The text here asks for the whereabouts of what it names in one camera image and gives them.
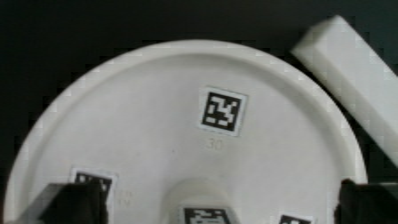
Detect white cylindrical table leg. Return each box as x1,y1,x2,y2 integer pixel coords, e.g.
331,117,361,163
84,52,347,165
162,178,242,224

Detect white right fence bar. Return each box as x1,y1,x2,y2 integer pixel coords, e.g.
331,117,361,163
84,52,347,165
292,15,398,166

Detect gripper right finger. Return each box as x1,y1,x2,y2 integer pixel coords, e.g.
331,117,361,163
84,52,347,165
334,179,398,224

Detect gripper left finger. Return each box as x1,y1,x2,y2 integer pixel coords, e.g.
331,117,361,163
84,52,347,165
11,181,109,224

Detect white round table top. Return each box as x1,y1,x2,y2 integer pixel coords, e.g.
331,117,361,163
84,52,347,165
4,40,366,224

